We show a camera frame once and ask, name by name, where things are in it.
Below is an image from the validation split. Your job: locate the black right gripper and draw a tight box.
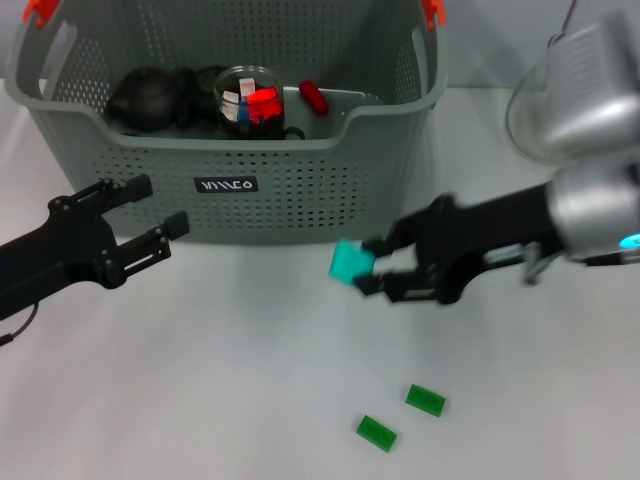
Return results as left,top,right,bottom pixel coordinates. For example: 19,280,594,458
352,182,559,305

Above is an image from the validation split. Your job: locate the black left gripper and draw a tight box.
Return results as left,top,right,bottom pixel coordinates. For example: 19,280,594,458
0,173,190,321

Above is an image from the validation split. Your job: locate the teal toy brick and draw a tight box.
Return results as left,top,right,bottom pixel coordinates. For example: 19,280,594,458
328,239,376,286

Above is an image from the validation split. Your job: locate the grey perforated storage bin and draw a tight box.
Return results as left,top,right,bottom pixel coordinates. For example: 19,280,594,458
3,0,448,246

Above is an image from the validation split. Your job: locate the green toy brick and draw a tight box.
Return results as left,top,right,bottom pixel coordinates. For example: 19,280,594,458
404,383,447,417
355,414,400,451

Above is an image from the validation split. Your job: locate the beige translucent toy brick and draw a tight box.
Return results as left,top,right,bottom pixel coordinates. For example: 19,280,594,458
219,89,240,121

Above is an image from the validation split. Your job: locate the glass teacup black holder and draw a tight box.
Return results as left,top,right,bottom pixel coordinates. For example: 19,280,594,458
212,66,306,142
189,66,224,129

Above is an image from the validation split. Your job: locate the dark red toy brick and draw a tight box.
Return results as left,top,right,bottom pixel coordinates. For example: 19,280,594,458
298,80,330,117

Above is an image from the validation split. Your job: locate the black clay teapot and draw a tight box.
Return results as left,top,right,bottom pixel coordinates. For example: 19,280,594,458
107,67,194,135

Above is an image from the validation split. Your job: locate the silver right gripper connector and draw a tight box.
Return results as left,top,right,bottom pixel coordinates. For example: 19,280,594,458
520,244,557,287

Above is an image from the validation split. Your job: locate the dark left gripper cable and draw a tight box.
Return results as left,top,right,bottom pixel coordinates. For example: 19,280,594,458
0,303,39,347

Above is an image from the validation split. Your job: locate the glass teapot black handle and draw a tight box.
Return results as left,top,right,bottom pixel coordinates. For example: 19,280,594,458
504,29,569,164

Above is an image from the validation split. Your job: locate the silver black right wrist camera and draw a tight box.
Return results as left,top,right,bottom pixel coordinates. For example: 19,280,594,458
542,12,640,162

